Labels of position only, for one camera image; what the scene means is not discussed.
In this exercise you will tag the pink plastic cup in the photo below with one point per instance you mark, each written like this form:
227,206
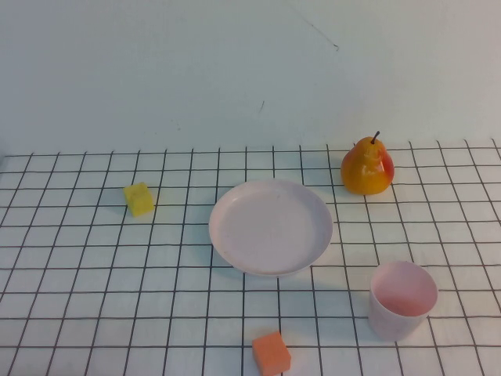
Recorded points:
391,325

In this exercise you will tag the pink round plate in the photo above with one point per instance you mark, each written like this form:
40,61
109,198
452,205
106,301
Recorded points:
270,231

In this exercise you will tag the yellow foam cube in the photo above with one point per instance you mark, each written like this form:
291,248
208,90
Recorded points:
139,199

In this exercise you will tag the orange yellow toy pear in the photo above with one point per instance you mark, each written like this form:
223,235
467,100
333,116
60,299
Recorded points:
364,176

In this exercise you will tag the orange foam cube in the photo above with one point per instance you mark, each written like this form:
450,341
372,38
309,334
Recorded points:
272,354

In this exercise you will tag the white black grid tablecloth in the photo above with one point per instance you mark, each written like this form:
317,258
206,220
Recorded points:
98,274

